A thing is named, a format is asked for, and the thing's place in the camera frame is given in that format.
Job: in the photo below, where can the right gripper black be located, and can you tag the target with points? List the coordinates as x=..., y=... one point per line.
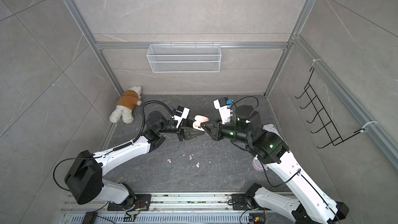
x=217, y=130

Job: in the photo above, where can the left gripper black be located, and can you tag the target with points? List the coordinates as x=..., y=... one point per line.
x=186, y=133

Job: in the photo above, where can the peach earbud charging case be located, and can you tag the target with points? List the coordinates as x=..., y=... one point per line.
x=198, y=120

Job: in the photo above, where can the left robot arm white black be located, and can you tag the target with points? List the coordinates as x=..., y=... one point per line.
x=85, y=179

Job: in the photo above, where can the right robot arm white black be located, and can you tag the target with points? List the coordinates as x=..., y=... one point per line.
x=311, y=205

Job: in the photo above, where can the white power strip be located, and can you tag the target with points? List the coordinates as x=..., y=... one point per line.
x=271, y=128

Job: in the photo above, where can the teddy bear with brown hoodie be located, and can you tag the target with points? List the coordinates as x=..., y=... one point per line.
x=126, y=104

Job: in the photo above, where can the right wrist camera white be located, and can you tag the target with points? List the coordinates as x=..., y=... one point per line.
x=223, y=105

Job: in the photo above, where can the white wire mesh basket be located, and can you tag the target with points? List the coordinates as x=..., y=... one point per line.
x=184, y=58

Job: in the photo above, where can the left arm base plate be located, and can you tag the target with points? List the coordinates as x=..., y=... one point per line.
x=139, y=201

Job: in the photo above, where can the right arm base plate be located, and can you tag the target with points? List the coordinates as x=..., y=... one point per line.
x=238, y=202

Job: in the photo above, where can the black wire hook rack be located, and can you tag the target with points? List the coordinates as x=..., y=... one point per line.
x=327, y=124

